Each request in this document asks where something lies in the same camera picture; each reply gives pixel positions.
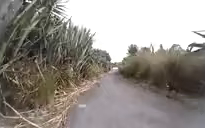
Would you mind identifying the tall green flax plants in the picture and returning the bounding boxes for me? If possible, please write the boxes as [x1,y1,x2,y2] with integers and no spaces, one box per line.
[0,0,113,111]

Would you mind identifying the grey asphalt road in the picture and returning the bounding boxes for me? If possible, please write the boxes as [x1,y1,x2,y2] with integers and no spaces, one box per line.
[67,70,205,128]

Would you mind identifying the distant trees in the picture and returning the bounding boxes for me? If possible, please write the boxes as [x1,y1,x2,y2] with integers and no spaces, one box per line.
[125,42,188,58]

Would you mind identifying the dry grassy bushes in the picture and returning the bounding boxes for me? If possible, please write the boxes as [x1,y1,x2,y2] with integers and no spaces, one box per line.
[118,49,205,96]

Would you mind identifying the dry leaf litter verge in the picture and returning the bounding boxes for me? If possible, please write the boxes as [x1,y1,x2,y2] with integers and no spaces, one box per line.
[0,71,108,128]

